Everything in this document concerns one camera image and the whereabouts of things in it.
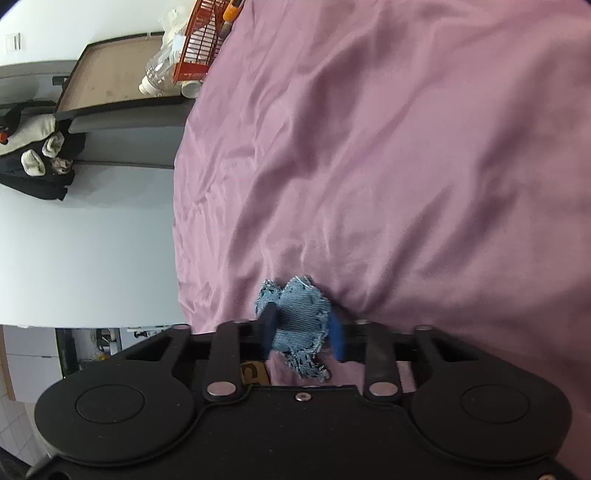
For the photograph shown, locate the purple bed sheet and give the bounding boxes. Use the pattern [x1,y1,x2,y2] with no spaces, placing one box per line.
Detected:
[171,0,591,467]

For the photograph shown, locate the clear plastic bottle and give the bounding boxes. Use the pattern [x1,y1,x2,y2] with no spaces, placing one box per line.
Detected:
[138,41,180,97]

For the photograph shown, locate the paper cup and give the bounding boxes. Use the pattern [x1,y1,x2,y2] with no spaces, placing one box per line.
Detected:
[180,80,202,99]

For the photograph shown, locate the black clothes hanging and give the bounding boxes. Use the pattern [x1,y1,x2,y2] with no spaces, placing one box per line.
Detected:
[1,100,86,201]

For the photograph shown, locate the red plastic basket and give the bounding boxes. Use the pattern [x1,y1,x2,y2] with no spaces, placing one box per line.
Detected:
[172,0,229,83]

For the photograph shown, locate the orange utility knife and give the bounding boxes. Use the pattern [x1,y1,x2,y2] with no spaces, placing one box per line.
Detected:
[222,0,245,23]

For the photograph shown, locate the wooden framed board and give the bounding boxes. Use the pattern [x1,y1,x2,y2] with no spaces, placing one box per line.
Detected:
[54,32,187,120]

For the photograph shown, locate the grey door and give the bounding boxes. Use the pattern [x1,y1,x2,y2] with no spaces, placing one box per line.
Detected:
[1,61,193,169]

